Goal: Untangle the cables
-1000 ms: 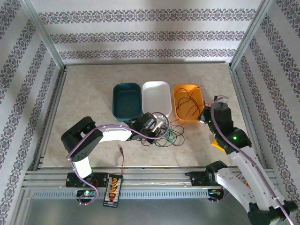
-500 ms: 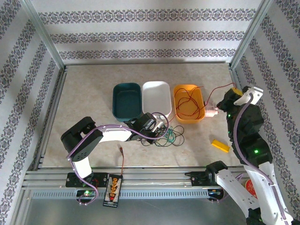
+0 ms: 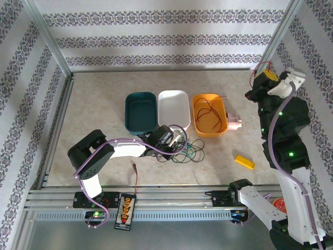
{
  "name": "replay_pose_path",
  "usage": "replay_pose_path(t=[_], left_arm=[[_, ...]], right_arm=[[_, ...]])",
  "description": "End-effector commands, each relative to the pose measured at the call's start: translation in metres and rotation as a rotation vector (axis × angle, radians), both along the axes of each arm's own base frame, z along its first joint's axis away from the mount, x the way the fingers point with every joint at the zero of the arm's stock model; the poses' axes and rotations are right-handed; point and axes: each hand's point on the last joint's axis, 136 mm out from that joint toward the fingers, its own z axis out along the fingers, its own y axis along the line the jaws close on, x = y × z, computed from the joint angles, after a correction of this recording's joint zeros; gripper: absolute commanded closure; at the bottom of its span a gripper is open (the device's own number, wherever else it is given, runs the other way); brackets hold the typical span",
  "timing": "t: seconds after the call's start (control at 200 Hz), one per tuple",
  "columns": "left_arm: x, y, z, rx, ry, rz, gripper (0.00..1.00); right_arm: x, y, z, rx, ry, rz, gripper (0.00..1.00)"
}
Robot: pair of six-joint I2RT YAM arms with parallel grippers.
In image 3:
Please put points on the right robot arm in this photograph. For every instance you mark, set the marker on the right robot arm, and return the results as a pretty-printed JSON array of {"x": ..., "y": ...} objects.
[{"x": 296, "y": 198}]

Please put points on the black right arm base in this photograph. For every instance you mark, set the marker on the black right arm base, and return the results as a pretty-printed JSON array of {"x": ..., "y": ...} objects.
[{"x": 218, "y": 199}]

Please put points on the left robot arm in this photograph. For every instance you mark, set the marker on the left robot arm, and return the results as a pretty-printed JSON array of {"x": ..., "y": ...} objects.
[{"x": 125, "y": 149}]

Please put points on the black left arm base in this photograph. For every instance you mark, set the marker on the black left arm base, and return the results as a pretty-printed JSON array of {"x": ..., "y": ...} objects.
[{"x": 80, "y": 200}]

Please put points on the teal plastic bin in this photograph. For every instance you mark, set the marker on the teal plastic bin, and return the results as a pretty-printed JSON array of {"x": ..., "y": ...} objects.
[{"x": 140, "y": 112}]

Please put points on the white plastic bin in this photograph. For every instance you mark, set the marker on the white plastic bin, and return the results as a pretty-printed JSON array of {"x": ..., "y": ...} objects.
[{"x": 173, "y": 106}]

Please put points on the pink and white object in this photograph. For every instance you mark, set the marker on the pink and white object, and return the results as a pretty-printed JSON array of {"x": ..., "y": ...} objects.
[{"x": 234, "y": 121}]

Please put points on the red lead with connector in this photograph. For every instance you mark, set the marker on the red lead with connector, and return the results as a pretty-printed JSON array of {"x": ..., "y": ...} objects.
[{"x": 137, "y": 179}]

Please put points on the orange plastic bin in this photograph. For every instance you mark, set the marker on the orange plastic bin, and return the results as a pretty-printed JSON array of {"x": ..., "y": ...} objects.
[{"x": 204, "y": 129}]

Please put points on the yellow block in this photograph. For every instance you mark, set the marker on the yellow block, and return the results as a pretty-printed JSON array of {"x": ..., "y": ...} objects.
[{"x": 244, "y": 161}]

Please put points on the black power distribution board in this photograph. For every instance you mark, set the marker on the black power distribution board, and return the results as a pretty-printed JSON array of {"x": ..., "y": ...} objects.
[{"x": 125, "y": 211}]

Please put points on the small controller board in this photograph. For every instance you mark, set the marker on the small controller board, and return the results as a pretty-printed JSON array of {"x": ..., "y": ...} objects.
[
  {"x": 238, "y": 215},
  {"x": 96, "y": 214}
]

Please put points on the red tape roll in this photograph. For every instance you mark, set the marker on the red tape roll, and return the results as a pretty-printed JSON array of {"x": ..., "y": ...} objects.
[{"x": 279, "y": 204}]

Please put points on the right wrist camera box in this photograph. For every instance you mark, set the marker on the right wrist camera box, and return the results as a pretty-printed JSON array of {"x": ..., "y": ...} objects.
[{"x": 283, "y": 87}]

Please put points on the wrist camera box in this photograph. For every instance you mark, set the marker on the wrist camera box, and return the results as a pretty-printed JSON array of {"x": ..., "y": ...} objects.
[
  {"x": 177, "y": 137},
  {"x": 283, "y": 87}
]

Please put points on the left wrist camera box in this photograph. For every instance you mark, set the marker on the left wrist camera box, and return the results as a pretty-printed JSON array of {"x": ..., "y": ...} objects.
[{"x": 177, "y": 137}]

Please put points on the aluminium frame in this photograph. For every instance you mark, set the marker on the aluminium frame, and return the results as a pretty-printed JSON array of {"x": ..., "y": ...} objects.
[{"x": 156, "y": 194}]

